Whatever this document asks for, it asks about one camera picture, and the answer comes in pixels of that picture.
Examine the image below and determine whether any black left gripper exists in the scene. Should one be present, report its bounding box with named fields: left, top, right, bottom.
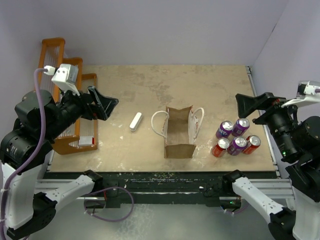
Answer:
left=45, top=81, right=119, bottom=140

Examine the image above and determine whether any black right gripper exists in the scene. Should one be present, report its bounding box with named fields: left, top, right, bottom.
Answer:
left=235, top=89, right=305, bottom=157

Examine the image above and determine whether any purple fanta can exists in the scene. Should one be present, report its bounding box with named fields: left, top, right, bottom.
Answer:
left=227, top=136, right=248, bottom=156
left=215, top=120, right=234, bottom=139
left=231, top=118, right=250, bottom=137

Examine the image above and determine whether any red coca-cola can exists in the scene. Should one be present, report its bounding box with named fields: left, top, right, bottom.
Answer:
left=242, top=135, right=261, bottom=155
left=211, top=137, right=230, bottom=158

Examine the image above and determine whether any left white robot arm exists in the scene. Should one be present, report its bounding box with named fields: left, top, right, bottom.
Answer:
left=0, top=86, right=119, bottom=240

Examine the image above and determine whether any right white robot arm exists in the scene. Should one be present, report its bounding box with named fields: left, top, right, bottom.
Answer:
left=222, top=90, right=320, bottom=240

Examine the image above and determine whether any white oblong plastic case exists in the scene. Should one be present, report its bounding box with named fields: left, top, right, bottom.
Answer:
left=129, top=112, right=143, bottom=132

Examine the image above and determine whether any orange wooden tiered rack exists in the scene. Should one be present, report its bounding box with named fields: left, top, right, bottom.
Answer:
left=38, top=37, right=99, bottom=155

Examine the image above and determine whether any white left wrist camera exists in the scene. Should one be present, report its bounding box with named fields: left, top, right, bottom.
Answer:
left=44, top=63, right=80, bottom=96

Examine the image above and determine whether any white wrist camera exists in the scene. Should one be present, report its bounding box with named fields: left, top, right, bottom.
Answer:
left=281, top=81, right=320, bottom=108
left=44, top=63, right=80, bottom=96

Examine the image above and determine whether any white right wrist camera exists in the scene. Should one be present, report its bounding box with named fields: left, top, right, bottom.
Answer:
left=281, top=81, right=320, bottom=108

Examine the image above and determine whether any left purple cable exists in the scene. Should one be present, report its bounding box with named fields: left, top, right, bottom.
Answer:
left=0, top=67, right=135, bottom=236

